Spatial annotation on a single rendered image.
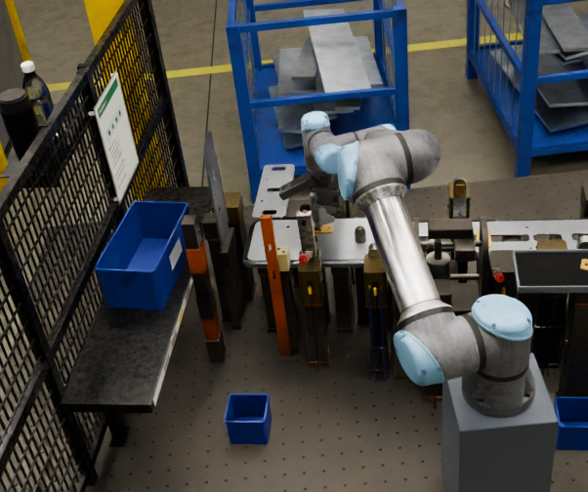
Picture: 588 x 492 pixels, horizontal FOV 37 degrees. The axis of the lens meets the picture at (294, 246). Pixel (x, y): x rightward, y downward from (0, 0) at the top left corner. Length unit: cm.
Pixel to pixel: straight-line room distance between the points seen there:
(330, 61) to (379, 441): 263
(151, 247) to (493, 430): 114
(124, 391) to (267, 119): 292
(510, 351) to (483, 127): 329
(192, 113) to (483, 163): 179
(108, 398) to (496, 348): 91
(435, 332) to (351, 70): 289
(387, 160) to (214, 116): 351
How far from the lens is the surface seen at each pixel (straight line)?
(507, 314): 176
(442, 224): 222
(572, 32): 463
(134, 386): 213
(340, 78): 441
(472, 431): 186
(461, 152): 475
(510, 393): 185
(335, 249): 246
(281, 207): 265
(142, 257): 250
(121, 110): 258
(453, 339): 172
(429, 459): 231
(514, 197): 318
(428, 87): 539
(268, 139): 464
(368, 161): 184
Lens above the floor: 250
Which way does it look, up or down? 37 degrees down
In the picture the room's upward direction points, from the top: 7 degrees counter-clockwise
